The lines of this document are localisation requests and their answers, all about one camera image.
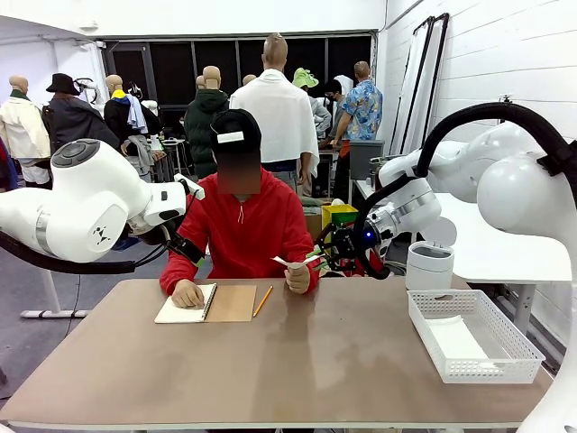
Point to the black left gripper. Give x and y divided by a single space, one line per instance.
158 235

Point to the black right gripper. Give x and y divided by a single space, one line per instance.
347 248

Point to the spiral notebook brown cover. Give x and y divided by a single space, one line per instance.
232 304

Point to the yellow pencil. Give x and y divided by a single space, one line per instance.
262 301

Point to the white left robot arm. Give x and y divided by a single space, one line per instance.
90 198

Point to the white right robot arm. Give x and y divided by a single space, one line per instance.
518 194

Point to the person's right forearm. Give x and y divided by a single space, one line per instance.
173 275

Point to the person's right hand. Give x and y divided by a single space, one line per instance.
188 294

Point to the person's left hand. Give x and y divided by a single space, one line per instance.
298 279

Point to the brown cardboard box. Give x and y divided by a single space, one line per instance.
314 225

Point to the green paper bag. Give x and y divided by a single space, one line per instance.
349 218

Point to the grey-green cloth bundle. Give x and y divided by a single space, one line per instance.
315 205

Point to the person in red hoodie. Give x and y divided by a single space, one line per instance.
252 234

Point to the small white side table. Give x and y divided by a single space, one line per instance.
363 189

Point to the white round trash bin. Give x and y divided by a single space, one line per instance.
428 270

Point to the grey cabinet box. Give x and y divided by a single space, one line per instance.
363 158

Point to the background work table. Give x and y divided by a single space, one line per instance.
173 153

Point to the mannequin in dark puffer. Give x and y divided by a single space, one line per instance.
198 122

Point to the black baseball cap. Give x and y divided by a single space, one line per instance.
234 124

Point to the background person with mask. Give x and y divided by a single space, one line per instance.
333 113

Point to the mannequin in floral shirt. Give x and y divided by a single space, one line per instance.
363 113

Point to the mannequin in white cape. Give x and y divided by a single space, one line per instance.
279 104

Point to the mannequin with yellow collar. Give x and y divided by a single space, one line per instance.
119 117

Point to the white tower fan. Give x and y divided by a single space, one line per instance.
346 83

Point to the bare mannequin head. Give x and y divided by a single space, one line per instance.
249 80
199 82

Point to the mannequin with green hat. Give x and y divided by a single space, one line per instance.
305 77

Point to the mannequin with black hat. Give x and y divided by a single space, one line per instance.
76 117

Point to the black framed white panel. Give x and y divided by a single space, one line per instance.
412 90
435 90

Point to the white plastic mesh basket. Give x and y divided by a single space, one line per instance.
491 374

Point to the mannequin in cream jacket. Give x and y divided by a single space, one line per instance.
24 122

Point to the black tripod stand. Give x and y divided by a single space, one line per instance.
506 98

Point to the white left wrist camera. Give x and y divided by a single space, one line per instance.
191 187

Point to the dark window wall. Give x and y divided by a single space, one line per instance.
173 72

